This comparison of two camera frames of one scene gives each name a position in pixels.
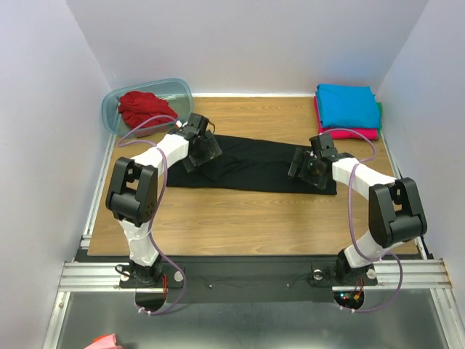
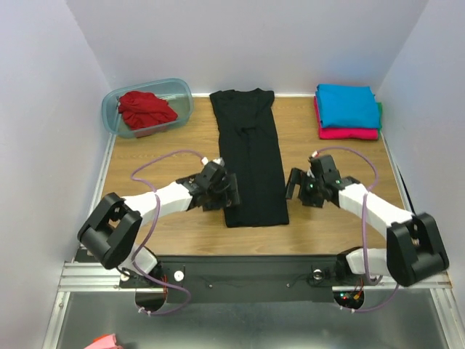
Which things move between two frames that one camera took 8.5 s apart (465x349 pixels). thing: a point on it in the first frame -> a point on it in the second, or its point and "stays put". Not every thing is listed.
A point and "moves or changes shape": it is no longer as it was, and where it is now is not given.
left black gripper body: [205, 153] -> [218, 197]
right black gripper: [300, 164] -> [303, 188]
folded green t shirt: [381, 119] stays put
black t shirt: [245, 164] moves or changes shape
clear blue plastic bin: [178, 92] stays put
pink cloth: [106, 341] stays put
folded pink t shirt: [372, 133] stays put
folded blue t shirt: [346, 106] stays put
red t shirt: [136, 106] stays put
